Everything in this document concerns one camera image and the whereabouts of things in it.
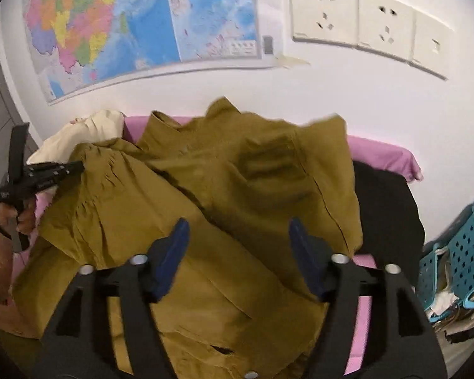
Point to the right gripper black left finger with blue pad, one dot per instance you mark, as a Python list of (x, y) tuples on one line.
[(103, 326)]

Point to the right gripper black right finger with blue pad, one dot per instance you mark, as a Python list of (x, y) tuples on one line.
[(400, 341)]

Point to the olive green shirt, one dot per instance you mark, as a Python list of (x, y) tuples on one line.
[(205, 224)]

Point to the person's left hand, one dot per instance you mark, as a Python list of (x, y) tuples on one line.
[(25, 221)]

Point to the pink bed sheet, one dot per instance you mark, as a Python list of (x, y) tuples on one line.
[(379, 157)]

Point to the blue plastic basket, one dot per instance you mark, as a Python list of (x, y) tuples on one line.
[(446, 276)]

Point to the cream folded garment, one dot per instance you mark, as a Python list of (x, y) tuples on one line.
[(100, 126)]

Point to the black garment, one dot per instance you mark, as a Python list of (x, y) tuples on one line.
[(390, 220)]

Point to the colourful wall map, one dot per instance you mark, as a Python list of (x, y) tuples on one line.
[(81, 44)]

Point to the white wall data plate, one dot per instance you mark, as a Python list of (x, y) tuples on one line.
[(432, 45)]

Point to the white wall socket middle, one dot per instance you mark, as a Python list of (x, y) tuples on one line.
[(386, 27)]

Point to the white wall socket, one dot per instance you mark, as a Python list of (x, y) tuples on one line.
[(331, 22), (386, 27)]

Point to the white wall socket left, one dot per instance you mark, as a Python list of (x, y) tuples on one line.
[(331, 22)]

